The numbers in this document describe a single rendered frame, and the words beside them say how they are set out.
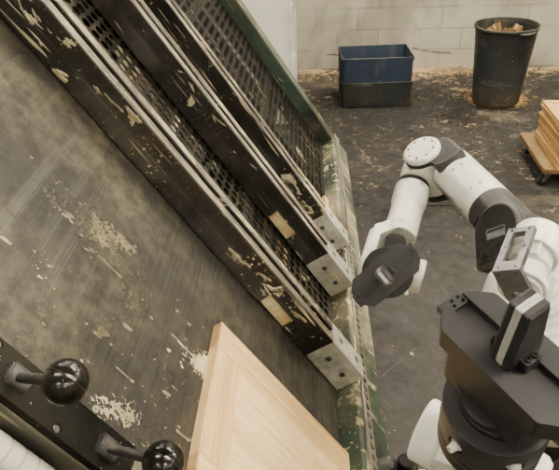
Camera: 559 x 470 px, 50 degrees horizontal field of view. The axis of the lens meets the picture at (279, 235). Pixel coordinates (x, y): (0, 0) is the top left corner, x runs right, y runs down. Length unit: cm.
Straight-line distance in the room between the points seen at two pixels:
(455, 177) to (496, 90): 419
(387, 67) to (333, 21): 113
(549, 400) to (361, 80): 486
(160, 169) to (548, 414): 78
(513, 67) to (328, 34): 187
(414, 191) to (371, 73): 402
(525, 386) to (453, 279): 277
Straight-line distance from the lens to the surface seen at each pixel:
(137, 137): 104
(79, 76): 103
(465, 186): 117
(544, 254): 85
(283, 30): 476
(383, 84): 525
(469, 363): 46
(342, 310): 154
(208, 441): 86
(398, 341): 279
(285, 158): 160
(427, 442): 61
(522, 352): 44
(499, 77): 532
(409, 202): 121
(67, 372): 50
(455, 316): 47
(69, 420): 64
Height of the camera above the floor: 189
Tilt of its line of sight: 33 degrees down
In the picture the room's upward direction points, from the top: 3 degrees counter-clockwise
